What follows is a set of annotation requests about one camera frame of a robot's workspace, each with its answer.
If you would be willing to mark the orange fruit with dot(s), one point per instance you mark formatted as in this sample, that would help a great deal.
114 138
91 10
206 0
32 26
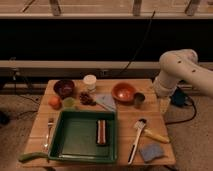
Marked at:
55 102

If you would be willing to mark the black power adapter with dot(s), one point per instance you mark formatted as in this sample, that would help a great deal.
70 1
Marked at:
178 98

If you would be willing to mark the white lidded jar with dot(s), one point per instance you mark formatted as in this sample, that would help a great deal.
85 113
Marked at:
90 82

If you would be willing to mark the blue sponge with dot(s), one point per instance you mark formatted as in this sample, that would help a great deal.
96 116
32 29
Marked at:
151 152

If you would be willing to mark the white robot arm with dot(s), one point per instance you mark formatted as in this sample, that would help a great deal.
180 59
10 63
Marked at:
180 65

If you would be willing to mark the orange bowl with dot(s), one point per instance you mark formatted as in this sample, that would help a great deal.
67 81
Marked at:
123 92

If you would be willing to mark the light blue towel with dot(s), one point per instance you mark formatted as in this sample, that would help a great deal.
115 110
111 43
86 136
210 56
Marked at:
106 101

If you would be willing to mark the dark metal cup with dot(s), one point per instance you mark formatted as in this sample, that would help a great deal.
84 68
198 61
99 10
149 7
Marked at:
138 100

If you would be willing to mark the green chili pepper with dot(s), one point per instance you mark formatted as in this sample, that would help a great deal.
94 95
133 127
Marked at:
31 156

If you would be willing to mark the bunch of dark grapes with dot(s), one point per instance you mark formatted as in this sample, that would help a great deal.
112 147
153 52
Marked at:
86 99

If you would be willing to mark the green lime cup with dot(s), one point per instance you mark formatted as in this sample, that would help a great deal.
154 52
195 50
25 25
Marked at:
68 102

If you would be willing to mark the green plastic tray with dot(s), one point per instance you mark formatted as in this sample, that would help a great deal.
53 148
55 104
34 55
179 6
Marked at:
76 137

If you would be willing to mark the purple bowl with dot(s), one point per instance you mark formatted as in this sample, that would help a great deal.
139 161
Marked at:
64 88

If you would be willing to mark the silver fork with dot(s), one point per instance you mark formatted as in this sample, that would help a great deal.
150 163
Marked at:
49 127

